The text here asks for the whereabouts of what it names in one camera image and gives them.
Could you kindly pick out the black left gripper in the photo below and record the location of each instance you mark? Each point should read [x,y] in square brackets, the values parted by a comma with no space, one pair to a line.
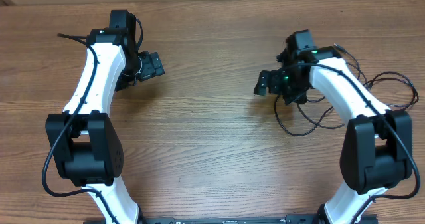
[152,66]

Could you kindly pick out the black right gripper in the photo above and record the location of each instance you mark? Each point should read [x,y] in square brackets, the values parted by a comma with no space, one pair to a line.
[275,77]

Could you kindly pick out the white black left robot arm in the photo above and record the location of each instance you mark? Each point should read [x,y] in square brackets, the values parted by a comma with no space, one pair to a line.
[86,155]

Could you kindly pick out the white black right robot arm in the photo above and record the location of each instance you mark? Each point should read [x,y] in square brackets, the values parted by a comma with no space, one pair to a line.
[377,149]

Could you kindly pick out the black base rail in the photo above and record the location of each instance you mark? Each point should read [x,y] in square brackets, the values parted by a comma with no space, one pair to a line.
[288,219]

